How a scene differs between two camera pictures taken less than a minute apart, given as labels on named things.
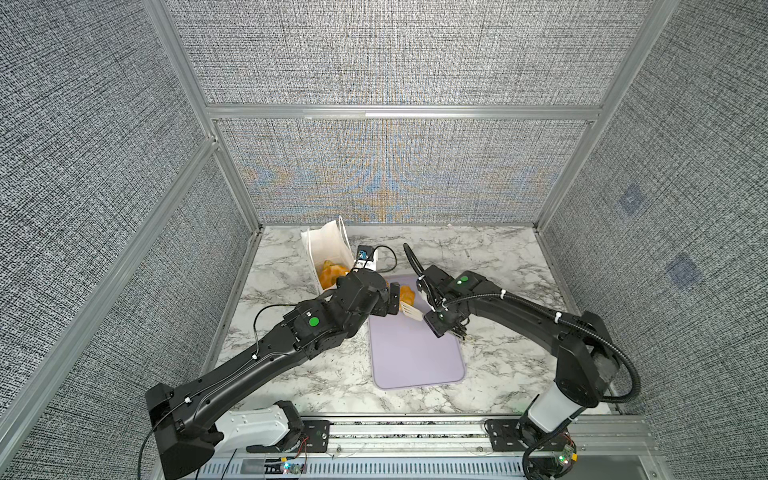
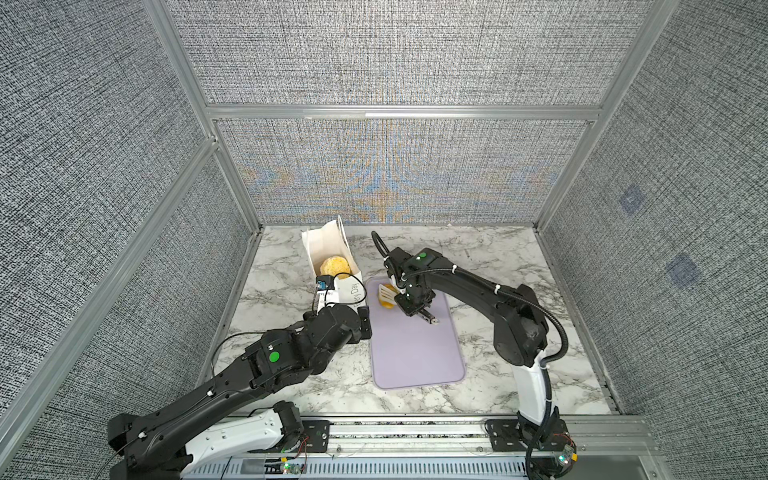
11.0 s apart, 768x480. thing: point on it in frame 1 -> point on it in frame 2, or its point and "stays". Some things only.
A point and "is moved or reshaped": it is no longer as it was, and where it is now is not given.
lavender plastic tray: x=407 y=352 stays
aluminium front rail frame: x=452 y=447 stays
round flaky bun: x=407 y=295 is moved or reshaped
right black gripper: x=435 y=326 -> x=408 y=310
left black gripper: x=383 y=307 -> x=367 y=331
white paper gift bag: x=330 y=252 stays
